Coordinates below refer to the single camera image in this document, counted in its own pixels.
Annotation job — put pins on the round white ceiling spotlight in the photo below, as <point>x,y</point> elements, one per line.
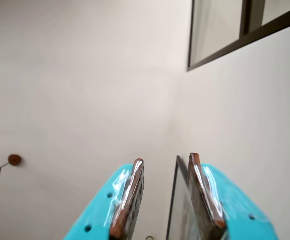
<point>149,238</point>

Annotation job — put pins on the black framed landscape picture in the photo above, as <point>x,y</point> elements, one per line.
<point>181,215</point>

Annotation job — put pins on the black interior window frame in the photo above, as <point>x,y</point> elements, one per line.
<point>235,45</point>

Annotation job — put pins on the round wooden ceiling rose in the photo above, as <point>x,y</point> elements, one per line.
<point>14,160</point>

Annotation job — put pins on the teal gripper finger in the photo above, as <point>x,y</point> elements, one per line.
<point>235,212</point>
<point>97,205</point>

